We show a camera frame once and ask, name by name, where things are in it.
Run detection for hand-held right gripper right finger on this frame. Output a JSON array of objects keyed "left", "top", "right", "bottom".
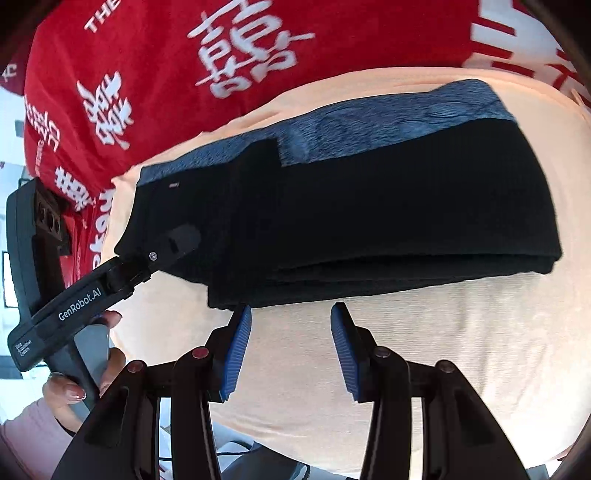
[{"left": 330, "top": 302, "right": 520, "bottom": 480}]

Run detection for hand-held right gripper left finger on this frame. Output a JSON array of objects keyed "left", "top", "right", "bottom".
[{"left": 55, "top": 305, "right": 253, "bottom": 480}]

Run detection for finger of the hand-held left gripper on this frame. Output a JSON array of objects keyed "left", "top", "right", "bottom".
[{"left": 113, "top": 222, "right": 202, "bottom": 278}]

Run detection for black pants with blue stripes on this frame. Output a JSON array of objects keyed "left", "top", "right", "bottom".
[{"left": 113, "top": 78, "right": 563, "bottom": 310}]

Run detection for person's left forearm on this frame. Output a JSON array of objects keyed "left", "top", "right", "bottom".
[{"left": 0, "top": 397, "right": 75, "bottom": 480}]

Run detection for person's left hand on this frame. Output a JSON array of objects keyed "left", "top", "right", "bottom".
[{"left": 41, "top": 310, "right": 127, "bottom": 435}]

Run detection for peach towel blanket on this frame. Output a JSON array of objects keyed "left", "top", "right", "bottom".
[{"left": 99, "top": 67, "right": 591, "bottom": 480}]

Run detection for red printed blanket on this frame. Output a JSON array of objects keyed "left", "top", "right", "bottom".
[{"left": 0, "top": 0, "right": 591, "bottom": 289}]

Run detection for black cable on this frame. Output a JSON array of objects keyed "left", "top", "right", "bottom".
[{"left": 157, "top": 443, "right": 310, "bottom": 480}]

